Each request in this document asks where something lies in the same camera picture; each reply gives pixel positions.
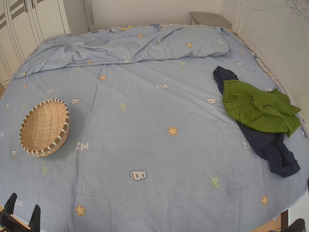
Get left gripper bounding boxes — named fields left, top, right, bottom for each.
left=0, top=192, right=41, bottom=232

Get green shorts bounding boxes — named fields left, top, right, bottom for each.
left=223, top=79, right=301, bottom=138

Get round woven basket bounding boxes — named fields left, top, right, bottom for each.
left=19, top=99, right=70, bottom=157

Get bed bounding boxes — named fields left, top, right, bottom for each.
left=0, top=0, right=309, bottom=232

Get dark blue garment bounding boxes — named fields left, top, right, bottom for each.
left=213, top=66, right=301, bottom=178

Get white wardrobe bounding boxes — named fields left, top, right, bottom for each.
left=0, top=0, right=70, bottom=83

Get pale blue quilt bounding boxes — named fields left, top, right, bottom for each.
left=13, top=23, right=233, bottom=80

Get grey bedside table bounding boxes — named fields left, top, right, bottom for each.
left=189, top=12, right=233, bottom=29

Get grey vertical wall duct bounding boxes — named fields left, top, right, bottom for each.
left=81, top=0, right=97, bottom=31

